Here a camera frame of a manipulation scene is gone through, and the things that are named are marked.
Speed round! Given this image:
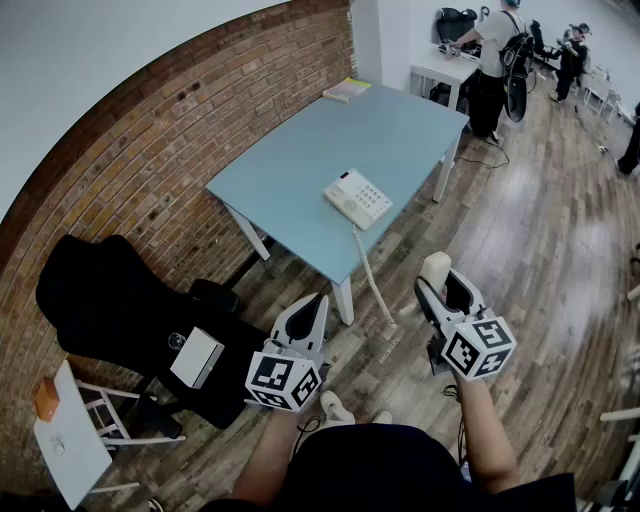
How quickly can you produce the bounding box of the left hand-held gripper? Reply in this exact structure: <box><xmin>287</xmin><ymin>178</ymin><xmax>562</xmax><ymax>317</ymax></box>
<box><xmin>244</xmin><ymin>293</ymin><xmax>331</xmax><ymax>414</ymax></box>

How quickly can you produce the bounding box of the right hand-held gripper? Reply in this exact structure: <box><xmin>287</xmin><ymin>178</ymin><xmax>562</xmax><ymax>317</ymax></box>
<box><xmin>413</xmin><ymin>268</ymin><xmax>517</xmax><ymax>384</ymax></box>

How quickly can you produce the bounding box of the white telephone handset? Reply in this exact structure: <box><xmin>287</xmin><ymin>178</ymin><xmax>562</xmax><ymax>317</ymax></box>
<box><xmin>418</xmin><ymin>252</ymin><xmax>454</xmax><ymax>300</ymax></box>

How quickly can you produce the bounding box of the person's right forearm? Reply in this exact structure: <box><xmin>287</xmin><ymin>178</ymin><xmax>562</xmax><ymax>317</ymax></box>
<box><xmin>454</xmin><ymin>377</ymin><xmax>519</xmax><ymax>496</ymax></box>

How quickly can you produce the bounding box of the person's left forearm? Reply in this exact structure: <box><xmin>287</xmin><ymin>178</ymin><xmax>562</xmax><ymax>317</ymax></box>
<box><xmin>232</xmin><ymin>407</ymin><xmax>307</xmax><ymax>504</ymax></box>

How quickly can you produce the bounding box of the person's left white shoe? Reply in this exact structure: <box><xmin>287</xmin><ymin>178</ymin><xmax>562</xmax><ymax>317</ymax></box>
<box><xmin>319</xmin><ymin>390</ymin><xmax>356</xmax><ymax>426</ymax></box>

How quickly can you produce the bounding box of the white flat box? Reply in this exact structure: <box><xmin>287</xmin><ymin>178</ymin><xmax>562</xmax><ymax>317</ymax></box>
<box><xmin>169</xmin><ymin>327</ymin><xmax>225</xmax><ymax>390</ymax></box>

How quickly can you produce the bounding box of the white telephone base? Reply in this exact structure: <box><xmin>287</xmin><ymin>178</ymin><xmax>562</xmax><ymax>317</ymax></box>
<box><xmin>323</xmin><ymin>168</ymin><xmax>394</xmax><ymax>232</ymax></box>

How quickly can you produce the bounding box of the person's black clothing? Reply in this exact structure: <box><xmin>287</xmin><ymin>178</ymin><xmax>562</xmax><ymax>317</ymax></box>
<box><xmin>199</xmin><ymin>423</ymin><xmax>579</xmax><ymax>512</ymax></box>

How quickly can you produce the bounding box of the light blue table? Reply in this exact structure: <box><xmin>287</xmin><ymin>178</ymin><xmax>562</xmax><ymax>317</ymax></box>
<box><xmin>205</xmin><ymin>82</ymin><xmax>471</xmax><ymax>326</ymax></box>

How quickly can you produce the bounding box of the black office chair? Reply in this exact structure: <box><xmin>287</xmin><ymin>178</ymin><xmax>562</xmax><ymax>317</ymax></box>
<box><xmin>35</xmin><ymin>234</ymin><xmax>271</xmax><ymax>436</ymax></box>

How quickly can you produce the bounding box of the small white desk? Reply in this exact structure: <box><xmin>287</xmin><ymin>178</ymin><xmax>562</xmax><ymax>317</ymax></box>
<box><xmin>410</xmin><ymin>42</ymin><xmax>484</xmax><ymax>111</ymax></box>

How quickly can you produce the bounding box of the yellow and white notebook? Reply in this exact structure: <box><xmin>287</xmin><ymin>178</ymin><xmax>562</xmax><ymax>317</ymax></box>
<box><xmin>322</xmin><ymin>77</ymin><xmax>373</xmax><ymax>105</ymax></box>

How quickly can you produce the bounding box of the black backpack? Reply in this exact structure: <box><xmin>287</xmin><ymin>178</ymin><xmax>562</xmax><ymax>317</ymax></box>
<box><xmin>499</xmin><ymin>19</ymin><xmax>537</xmax><ymax>122</ymax></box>

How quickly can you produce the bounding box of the white side table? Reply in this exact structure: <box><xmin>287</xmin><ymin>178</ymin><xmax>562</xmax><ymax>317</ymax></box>
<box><xmin>33</xmin><ymin>360</ymin><xmax>187</xmax><ymax>511</ymax></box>

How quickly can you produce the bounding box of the orange box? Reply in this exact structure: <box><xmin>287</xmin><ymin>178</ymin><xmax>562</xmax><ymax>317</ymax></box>
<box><xmin>33</xmin><ymin>378</ymin><xmax>62</xmax><ymax>421</ymax></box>

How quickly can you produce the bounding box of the black mesh chair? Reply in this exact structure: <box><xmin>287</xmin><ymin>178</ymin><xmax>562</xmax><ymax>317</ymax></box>
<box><xmin>433</xmin><ymin>7</ymin><xmax>479</xmax><ymax>46</ymax></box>

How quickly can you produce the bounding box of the white cord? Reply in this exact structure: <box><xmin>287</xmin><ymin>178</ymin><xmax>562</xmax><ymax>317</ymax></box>
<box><xmin>352</xmin><ymin>224</ymin><xmax>399</xmax><ymax>329</ymax></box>

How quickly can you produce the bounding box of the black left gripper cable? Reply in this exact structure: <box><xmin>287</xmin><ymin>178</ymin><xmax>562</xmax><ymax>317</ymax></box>
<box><xmin>297</xmin><ymin>414</ymin><xmax>321</xmax><ymax>444</ymax></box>

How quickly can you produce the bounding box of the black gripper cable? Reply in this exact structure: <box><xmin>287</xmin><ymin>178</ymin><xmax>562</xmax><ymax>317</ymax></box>
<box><xmin>442</xmin><ymin>383</ymin><xmax>469</xmax><ymax>464</ymax></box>
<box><xmin>297</xmin><ymin>414</ymin><xmax>321</xmax><ymax>444</ymax></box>

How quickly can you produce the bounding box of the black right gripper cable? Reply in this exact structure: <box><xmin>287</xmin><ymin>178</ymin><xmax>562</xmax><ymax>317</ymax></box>
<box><xmin>442</xmin><ymin>383</ymin><xmax>469</xmax><ymax>464</ymax></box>

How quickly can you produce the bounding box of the black floor cable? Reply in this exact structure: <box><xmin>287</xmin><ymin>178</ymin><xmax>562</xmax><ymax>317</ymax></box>
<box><xmin>454</xmin><ymin>133</ymin><xmax>511</xmax><ymax>169</ymax></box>

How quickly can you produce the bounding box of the white metal frame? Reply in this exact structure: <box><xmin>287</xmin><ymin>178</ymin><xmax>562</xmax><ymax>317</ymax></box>
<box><xmin>599</xmin><ymin>407</ymin><xmax>640</xmax><ymax>512</ymax></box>

